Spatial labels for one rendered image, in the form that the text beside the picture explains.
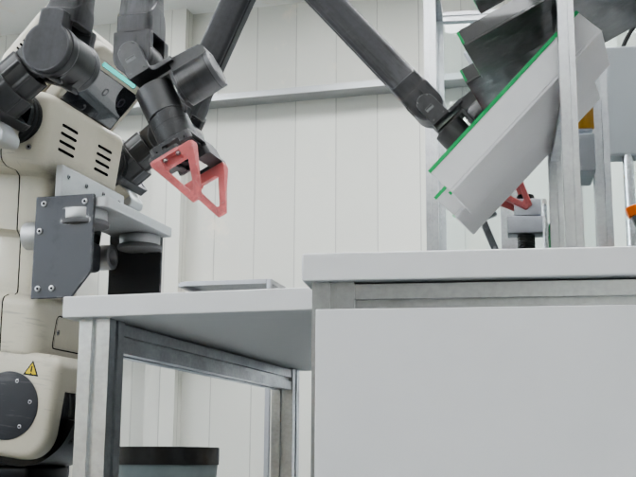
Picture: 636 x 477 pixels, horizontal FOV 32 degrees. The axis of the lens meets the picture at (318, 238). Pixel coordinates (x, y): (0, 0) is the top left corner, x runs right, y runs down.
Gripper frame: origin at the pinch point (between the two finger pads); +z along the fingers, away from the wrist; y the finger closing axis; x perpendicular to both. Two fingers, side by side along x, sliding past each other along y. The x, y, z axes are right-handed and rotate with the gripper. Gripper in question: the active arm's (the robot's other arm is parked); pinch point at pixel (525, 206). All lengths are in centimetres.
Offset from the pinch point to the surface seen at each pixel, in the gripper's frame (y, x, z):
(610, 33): -26.0, -23.2, -6.7
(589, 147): 13.1, -18.3, -2.5
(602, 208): 17.6, -12.9, 6.9
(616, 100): 99, -53, -21
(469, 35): -48, -3, -14
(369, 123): 805, -86, -288
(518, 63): -31.4, -8.7, -11.4
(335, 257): -75, 31, 3
